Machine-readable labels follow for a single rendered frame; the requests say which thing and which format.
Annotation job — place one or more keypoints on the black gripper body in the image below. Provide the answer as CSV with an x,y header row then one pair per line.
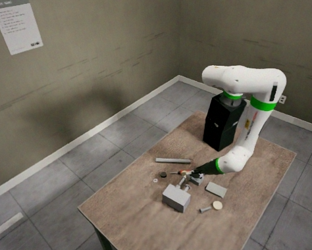
x,y
207,169

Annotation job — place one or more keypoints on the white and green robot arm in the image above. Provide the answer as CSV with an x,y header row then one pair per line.
x,y
266,86

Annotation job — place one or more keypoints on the beige round disc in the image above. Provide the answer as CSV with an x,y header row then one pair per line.
x,y
217,205

